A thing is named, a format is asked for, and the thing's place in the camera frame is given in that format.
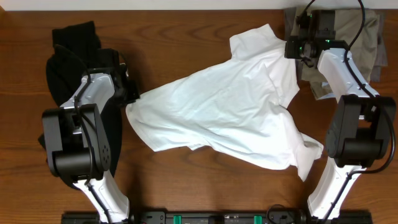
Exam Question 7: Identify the white t-shirt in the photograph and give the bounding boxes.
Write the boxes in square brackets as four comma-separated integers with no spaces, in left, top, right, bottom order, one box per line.
[126,25,323,179]

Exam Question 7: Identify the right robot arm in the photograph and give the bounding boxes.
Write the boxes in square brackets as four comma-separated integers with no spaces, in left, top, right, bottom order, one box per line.
[285,36,396,223]

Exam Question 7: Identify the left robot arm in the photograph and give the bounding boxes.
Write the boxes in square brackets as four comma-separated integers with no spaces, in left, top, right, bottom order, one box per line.
[42,63,137,223]

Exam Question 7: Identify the grey folded garment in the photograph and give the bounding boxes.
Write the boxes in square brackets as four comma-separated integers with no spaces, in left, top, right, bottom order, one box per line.
[284,7,388,83]

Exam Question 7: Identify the khaki folded shorts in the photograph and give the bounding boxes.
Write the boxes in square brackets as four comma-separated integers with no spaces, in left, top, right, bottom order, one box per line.
[296,9,382,100]

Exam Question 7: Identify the black garment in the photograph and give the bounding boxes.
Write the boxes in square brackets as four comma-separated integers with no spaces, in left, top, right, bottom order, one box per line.
[39,21,125,174]

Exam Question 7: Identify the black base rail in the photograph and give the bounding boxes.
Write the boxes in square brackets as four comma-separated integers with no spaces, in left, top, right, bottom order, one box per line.
[60,208,373,224]

